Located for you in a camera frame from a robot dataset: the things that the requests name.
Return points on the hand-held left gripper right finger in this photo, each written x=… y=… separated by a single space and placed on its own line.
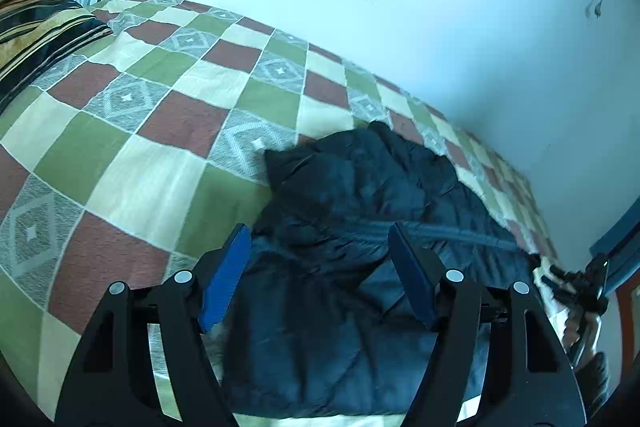
x=412 y=277

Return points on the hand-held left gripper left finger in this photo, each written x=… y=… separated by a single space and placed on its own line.
x=227 y=272

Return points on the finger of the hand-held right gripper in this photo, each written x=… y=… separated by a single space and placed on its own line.
x=560 y=291
x=562 y=273

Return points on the black quilted jacket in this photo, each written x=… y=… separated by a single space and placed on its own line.
x=325 y=207

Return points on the person's right hand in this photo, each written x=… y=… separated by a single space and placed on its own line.
x=580 y=332

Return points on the brown wooden panel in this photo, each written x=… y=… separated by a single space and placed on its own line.
x=631 y=322

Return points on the checkered bed quilt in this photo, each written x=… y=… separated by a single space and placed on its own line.
x=150 y=187

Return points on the dark striped pillow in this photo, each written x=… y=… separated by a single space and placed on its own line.
x=35 y=22

